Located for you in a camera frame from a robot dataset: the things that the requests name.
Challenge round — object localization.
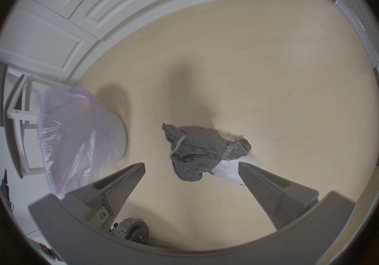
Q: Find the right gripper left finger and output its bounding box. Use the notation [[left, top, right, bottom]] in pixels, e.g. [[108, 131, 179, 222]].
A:
[[65, 162, 146, 227]]

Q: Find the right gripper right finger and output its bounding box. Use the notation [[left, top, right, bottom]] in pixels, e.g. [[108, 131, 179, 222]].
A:
[[238, 161, 320, 231]]

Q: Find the clear printed wrapper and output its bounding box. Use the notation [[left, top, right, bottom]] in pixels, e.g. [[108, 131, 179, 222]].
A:
[[213, 137, 264, 186]]

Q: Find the white trash bin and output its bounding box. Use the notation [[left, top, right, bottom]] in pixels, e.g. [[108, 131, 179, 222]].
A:
[[40, 89, 128, 196]]

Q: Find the purple plastic bag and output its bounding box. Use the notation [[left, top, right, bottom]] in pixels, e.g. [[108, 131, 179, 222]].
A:
[[37, 86, 119, 199]]

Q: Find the black plastic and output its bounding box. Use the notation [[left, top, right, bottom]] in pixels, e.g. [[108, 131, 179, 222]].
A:
[[162, 123, 251, 182]]

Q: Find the white chair dark grey seat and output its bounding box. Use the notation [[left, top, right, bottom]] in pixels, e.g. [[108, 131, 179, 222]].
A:
[[0, 63, 71, 177]]

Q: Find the white wardrobe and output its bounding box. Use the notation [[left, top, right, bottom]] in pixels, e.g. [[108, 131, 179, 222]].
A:
[[0, 0, 283, 84]]

